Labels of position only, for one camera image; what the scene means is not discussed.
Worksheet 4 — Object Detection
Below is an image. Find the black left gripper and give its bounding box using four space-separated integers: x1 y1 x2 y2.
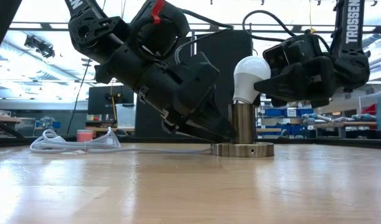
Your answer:
95 43 237 142

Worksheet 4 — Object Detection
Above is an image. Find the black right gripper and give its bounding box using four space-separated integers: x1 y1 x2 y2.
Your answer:
253 55 337 109

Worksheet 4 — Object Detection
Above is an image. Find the white frosted lightbulb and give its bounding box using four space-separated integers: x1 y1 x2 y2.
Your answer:
232 55 272 105

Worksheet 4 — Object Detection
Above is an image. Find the metal lamp base with socket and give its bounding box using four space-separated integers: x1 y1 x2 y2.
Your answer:
210 102 276 159

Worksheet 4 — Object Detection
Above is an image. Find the background wooden workbench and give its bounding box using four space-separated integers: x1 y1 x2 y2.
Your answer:
314 121 378 139

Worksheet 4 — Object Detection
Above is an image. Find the clear plastic bin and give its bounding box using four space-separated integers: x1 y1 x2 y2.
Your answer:
115 103 137 129

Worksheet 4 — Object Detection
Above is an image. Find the rack with red bins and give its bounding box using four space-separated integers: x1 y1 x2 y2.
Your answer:
360 103 378 116

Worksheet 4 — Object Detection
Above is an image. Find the yellow upright tool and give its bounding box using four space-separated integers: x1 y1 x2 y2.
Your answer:
109 89 118 123

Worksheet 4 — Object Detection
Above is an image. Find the black monitor screen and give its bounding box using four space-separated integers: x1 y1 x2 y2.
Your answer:
87 85 135 116

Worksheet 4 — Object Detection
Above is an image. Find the black ceiling-mounted device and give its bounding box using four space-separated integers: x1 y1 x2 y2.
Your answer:
23 34 56 59

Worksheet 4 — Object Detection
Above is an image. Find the background desk with dark leg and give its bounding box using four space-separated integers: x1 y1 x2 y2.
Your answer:
0 114 24 139

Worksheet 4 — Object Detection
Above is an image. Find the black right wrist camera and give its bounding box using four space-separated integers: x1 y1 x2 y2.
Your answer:
262 33 322 71

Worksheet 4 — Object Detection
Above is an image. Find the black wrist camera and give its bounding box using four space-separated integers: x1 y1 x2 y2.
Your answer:
262 33 322 71
129 0 191 62

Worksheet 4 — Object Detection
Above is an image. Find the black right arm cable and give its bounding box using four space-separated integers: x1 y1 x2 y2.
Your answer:
242 9 332 54

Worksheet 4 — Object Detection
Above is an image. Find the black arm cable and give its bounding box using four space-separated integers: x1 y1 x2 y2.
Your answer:
242 9 332 54
180 9 235 32

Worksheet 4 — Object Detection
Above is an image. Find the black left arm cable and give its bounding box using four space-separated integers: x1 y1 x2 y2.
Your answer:
180 9 235 32

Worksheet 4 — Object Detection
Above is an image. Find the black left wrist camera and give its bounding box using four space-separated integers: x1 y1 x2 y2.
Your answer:
129 0 191 62

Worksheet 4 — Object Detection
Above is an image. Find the red cable tie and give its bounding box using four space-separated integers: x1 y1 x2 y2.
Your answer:
150 0 166 26

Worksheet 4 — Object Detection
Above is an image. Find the white power cable with switch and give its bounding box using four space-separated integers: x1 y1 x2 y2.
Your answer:
29 126 212 154

